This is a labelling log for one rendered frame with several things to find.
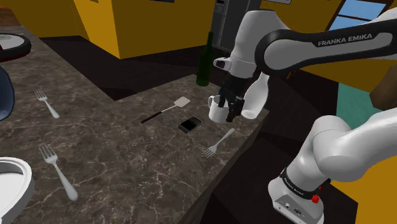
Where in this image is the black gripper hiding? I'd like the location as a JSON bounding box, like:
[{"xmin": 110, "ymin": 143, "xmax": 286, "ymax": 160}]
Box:
[{"xmin": 218, "ymin": 74, "xmax": 249, "ymax": 123}]

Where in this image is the white mug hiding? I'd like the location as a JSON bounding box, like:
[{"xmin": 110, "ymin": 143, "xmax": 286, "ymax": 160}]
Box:
[{"xmin": 207, "ymin": 94, "xmax": 232, "ymax": 125}]

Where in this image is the white bottle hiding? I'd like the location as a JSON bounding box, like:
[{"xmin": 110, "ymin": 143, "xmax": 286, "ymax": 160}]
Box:
[{"xmin": 240, "ymin": 72, "xmax": 270, "ymax": 120}]

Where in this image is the white fork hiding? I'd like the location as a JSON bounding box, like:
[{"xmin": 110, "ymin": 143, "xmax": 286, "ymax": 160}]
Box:
[
  {"xmin": 38, "ymin": 143, "xmax": 80, "ymax": 202},
  {"xmin": 202, "ymin": 127, "xmax": 236, "ymax": 158},
  {"xmin": 33, "ymin": 89, "xmax": 60, "ymax": 120}
]

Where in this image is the black phone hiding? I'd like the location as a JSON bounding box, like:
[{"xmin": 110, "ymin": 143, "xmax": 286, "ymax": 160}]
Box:
[{"xmin": 178, "ymin": 116, "xmax": 204, "ymax": 134}]

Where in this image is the dark green glass bottle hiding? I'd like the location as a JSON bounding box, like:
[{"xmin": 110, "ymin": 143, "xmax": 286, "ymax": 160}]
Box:
[{"xmin": 195, "ymin": 31, "xmax": 215, "ymax": 87}]

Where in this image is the grey refrigerator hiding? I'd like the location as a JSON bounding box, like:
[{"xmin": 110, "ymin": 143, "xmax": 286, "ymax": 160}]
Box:
[{"xmin": 210, "ymin": 0, "xmax": 263, "ymax": 54}]

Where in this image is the brown wooden furniture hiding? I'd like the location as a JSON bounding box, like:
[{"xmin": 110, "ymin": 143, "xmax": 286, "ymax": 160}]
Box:
[{"xmin": 368, "ymin": 64, "xmax": 397, "ymax": 111}]

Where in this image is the dark blue round vessel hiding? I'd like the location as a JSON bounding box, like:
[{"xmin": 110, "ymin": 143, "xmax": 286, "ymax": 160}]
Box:
[{"xmin": 0, "ymin": 66, "xmax": 16, "ymax": 122}]

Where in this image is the white plate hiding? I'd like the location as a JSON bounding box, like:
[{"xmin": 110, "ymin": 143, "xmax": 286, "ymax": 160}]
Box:
[{"xmin": 0, "ymin": 156, "xmax": 36, "ymax": 224}]

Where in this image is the white spatula with black handle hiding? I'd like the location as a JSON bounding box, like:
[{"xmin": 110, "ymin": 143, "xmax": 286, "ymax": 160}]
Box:
[{"xmin": 140, "ymin": 95, "xmax": 192, "ymax": 125}]

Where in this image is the window with brown frame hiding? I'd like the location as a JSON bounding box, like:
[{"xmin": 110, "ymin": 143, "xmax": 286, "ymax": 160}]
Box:
[{"xmin": 324, "ymin": 0, "xmax": 389, "ymax": 32}]

